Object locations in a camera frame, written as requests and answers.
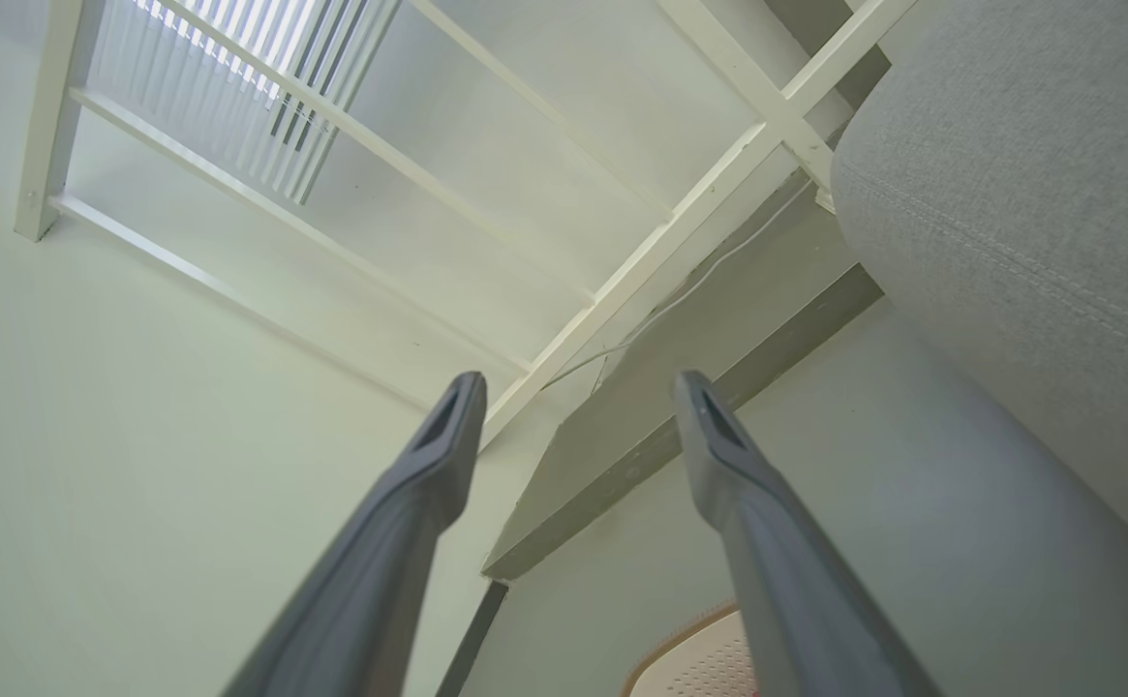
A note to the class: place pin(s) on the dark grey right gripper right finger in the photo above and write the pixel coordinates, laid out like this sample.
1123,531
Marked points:
796,581

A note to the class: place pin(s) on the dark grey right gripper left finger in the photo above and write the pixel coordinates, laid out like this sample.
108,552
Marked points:
370,571

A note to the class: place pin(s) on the white perforated laundry basket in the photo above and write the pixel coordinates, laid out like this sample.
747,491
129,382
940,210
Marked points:
699,663

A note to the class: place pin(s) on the white wooden ladder shelf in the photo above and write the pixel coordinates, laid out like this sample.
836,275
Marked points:
525,194

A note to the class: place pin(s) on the grey fabric sofa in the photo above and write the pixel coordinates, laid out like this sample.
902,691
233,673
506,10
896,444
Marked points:
1028,242

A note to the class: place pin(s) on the white vertical window blinds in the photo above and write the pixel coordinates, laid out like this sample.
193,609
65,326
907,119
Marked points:
244,87

